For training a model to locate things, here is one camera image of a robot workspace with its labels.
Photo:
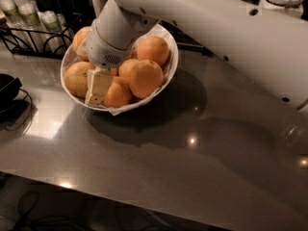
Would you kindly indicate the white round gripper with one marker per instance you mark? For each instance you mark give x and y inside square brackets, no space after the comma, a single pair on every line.
[102,51]

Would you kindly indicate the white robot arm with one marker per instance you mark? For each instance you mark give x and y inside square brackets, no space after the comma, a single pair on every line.
[270,48]

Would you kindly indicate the centre small orange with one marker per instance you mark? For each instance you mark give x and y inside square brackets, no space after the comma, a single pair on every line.
[125,69]

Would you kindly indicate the white bowl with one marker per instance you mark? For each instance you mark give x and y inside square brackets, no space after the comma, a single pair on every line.
[168,71]

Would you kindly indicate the black dish left edge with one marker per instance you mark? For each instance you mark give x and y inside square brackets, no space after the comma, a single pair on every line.
[12,95]

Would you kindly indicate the black wire rack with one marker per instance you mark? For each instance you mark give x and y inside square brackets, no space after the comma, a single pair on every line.
[39,43]

